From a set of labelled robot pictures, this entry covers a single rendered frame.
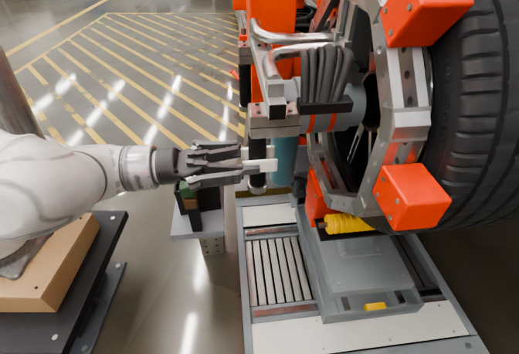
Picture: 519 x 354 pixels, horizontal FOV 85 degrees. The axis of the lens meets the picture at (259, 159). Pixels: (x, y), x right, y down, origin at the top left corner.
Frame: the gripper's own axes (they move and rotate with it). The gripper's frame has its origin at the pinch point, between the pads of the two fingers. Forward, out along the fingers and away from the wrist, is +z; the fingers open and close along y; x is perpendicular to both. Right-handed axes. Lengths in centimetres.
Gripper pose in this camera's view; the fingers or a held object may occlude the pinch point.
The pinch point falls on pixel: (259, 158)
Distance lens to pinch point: 58.4
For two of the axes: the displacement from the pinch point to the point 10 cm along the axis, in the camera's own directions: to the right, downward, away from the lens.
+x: 0.0, -7.6, -6.5
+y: 1.1, 6.5, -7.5
